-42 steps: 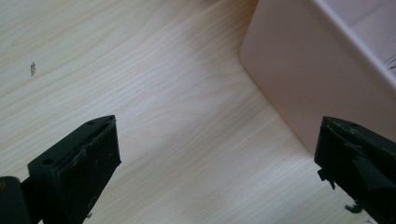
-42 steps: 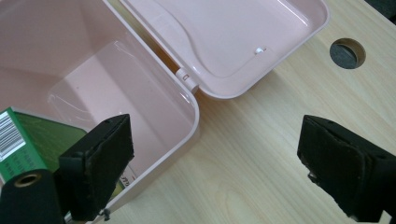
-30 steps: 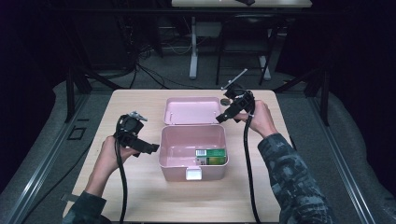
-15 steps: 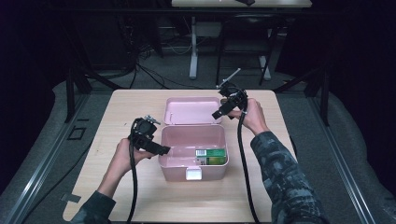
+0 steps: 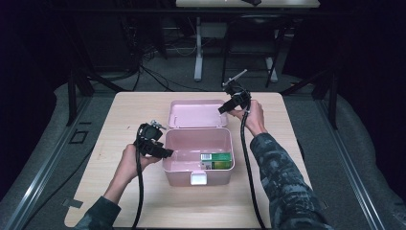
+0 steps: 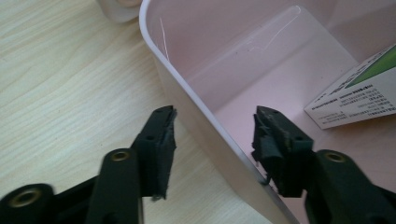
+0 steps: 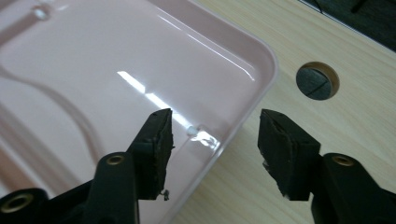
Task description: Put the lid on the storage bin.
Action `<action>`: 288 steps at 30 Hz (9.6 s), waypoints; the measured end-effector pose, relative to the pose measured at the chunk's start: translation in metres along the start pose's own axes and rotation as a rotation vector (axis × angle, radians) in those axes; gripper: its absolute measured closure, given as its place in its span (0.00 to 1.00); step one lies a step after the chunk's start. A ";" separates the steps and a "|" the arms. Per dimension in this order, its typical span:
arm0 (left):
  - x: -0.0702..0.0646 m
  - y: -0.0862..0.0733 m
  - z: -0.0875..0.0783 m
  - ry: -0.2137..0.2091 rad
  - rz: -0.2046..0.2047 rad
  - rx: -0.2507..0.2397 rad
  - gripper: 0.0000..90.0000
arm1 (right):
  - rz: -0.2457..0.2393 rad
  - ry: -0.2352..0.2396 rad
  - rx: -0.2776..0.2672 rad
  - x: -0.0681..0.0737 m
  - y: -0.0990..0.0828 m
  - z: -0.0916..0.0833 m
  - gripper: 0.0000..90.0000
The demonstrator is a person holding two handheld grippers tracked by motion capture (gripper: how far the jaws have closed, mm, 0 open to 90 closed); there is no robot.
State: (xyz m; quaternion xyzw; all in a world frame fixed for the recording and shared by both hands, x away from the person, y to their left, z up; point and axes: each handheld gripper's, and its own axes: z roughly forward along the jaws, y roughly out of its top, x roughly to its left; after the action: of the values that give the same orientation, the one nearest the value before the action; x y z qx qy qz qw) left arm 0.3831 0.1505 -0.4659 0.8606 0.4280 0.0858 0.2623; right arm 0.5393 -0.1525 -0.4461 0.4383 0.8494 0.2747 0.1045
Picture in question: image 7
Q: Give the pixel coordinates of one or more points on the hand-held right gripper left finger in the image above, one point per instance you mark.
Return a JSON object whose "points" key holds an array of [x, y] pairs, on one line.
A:
{"points": [[154, 155]]}

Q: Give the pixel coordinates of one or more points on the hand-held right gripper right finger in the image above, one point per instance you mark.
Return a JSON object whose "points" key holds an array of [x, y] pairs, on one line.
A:
{"points": [[286, 155]]}

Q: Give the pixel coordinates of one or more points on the pink storage box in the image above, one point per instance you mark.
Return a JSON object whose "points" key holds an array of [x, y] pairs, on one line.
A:
{"points": [[109, 93]]}

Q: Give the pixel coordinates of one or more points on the round dark table grommet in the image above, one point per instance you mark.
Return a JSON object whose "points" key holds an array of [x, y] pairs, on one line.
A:
{"points": [[316, 82]]}

